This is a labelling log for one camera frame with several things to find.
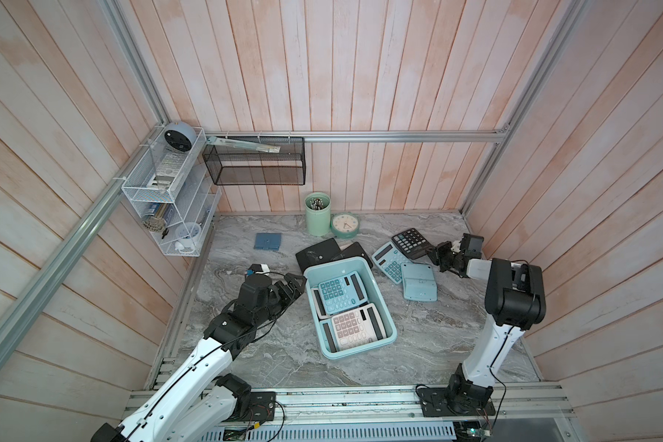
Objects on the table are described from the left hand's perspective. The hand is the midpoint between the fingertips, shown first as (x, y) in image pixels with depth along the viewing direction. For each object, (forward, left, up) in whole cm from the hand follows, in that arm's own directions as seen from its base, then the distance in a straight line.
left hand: (299, 290), depth 77 cm
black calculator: (+30, -42, -15) cm, 54 cm away
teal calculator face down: (+11, -41, -14) cm, 45 cm away
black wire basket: (+52, +31, +5) cm, 60 cm away
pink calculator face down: (+4, -5, -13) cm, 14 cm away
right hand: (+27, -46, -12) cm, 54 cm away
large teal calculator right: (+22, -32, -15) cm, 42 cm away
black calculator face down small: (+24, -18, -14) cm, 33 cm away
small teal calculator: (-9, -8, -11) cm, 17 cm away
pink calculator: (-7, -17, -10) cm, 21 cm away
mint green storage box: (-1, -15, -10) cm, 18 cm away
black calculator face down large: (+22, -6, -13) cm, 26 cm away
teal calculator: (+5, -13, -11) cm, 18 cm away
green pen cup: (+34, -4, -4) cm, 35 cm away
